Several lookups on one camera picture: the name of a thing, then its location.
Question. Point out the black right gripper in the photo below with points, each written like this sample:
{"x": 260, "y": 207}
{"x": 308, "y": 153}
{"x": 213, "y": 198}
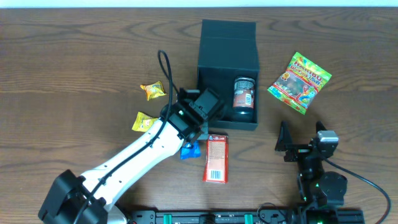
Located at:
{"x": 286, "y": 140}

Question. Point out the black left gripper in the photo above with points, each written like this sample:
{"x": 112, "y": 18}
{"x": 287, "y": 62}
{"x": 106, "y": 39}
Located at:
{"x": 196, "y": 137}

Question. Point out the blue cookie packet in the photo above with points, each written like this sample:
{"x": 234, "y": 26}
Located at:
{"x": 190, "y": 150}

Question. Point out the red snack box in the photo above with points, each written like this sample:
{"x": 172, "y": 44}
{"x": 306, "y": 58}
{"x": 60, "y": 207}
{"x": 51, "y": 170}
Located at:
{"x": 216, "y": 168}

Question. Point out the small Pringles can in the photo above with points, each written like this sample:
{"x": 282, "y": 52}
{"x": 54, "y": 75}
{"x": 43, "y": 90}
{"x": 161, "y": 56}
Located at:
{"x": 243, "y": 101}

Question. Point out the black gift box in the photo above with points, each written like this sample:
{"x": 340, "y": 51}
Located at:
{"x": 228, "y": 50}

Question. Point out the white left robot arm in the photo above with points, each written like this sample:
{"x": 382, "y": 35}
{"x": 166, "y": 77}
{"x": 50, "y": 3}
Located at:
{"x": 91, "y": 197}

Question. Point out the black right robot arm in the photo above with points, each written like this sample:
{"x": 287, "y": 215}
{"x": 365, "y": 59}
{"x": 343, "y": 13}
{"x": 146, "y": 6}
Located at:
{"x": 319, "y": 189}

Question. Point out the lower yellow candy packet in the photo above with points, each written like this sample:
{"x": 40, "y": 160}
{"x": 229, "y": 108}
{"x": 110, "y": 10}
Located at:
{"x": 143, "y": 122}

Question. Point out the yellow candy packet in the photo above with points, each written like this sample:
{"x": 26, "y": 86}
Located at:
{"x": 143, "y": 122}
{"x": 154, "y": 90}

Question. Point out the upper yellow candy packet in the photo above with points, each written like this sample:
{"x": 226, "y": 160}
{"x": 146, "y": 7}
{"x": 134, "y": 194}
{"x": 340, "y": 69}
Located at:
{"x": 154, "y": 90}

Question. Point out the Haribo gummy worms bag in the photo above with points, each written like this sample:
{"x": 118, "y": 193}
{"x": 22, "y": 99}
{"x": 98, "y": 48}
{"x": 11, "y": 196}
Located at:
{"x": 300, "y": 83}

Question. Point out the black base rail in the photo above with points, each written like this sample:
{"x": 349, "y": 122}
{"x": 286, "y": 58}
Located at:
{"x": 272, "y": 216}

